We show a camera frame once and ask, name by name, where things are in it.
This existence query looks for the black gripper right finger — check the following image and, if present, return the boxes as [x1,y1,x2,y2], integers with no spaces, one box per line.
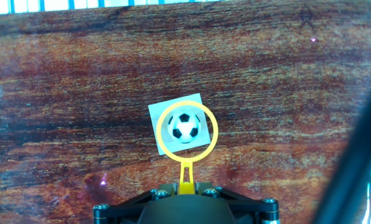
[196,182,280,224]

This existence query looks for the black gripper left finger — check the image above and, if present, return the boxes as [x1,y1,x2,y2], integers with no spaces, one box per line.
[92,182,177,224]

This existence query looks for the yellow bubble ring wand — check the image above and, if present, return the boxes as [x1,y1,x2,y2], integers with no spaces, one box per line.
[156,100,220,196]

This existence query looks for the small soccer ball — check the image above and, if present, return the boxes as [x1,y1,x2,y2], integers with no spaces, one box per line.
[166,108,202,144]

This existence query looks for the large wooden block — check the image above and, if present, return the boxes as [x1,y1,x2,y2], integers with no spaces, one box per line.
[148,92,212,156]

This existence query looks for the glossy wood-grain mat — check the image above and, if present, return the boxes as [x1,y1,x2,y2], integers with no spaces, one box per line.
[0,6,371,224]

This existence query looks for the black camera cable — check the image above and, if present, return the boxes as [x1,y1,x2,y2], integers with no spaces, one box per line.
[311,68,371,224]

